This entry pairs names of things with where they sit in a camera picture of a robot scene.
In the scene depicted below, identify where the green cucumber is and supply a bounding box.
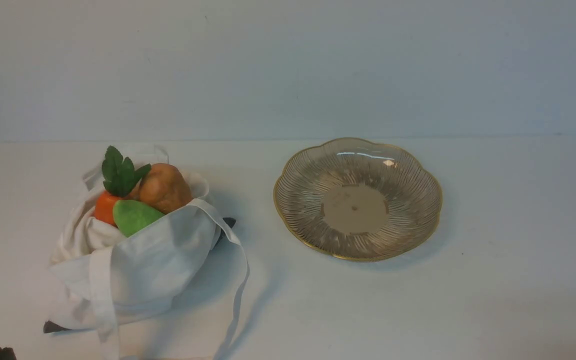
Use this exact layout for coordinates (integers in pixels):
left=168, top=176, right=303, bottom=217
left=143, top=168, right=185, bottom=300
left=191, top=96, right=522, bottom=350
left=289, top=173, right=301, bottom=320
left=112, top=199, right=165, bottom=238

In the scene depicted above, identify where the white cloth bag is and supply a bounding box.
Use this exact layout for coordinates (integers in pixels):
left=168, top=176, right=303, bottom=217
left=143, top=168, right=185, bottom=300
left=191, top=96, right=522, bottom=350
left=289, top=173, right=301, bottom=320
left=43, top=146, right=242, bottom=360

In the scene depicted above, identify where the glass plate with gold rim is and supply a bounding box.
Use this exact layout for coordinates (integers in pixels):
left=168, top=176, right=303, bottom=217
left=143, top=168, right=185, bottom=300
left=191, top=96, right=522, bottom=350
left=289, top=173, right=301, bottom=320
left=273, top=137, right=443, bottom=262

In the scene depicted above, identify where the brown potato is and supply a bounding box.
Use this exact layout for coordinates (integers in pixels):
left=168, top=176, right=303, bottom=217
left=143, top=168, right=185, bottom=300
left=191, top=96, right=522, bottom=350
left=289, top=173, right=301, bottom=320
left=137, top=162, right=194, bottom=214

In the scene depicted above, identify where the orange carrot with green leaves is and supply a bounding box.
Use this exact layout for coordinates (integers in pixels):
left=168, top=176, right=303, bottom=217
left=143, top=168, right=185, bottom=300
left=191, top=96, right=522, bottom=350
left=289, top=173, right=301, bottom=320
left=93, top=145, right=152, bottom=227

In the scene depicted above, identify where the dark object at table corner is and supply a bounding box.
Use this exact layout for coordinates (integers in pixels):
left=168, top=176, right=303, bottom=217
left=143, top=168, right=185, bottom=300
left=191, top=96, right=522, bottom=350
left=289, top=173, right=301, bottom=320
left=0, top=347, right=17, bottom=360

